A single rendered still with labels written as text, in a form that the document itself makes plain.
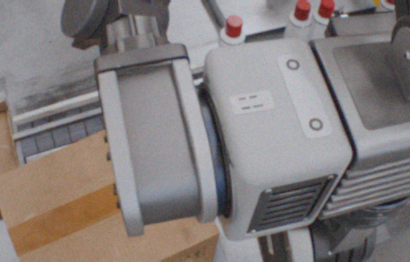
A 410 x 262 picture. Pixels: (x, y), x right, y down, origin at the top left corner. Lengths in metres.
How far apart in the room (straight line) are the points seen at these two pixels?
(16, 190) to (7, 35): 0.67
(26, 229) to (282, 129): 0.52
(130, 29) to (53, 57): 0.85
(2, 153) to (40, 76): 0.22
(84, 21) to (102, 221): 0.36
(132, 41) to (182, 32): 0.87
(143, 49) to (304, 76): 0.14
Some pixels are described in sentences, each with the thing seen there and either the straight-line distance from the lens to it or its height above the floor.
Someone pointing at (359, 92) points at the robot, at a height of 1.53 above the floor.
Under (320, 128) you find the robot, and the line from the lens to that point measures 0.44.
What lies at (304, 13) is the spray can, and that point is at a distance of 1.15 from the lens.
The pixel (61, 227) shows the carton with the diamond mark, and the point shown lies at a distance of 0.84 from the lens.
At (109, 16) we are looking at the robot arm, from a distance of 0.57.
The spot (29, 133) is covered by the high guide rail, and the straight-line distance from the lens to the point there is 1.11.
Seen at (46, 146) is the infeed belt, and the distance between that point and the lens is 1.19.
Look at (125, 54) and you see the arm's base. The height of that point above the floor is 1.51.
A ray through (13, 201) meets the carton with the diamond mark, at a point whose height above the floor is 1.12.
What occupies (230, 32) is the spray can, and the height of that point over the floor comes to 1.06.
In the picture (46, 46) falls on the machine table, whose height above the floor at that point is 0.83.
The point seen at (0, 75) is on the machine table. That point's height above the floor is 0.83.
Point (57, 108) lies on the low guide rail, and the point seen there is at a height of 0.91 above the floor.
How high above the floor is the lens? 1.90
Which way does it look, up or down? 60 degrees down
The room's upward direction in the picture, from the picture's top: 5 degrees clockwise
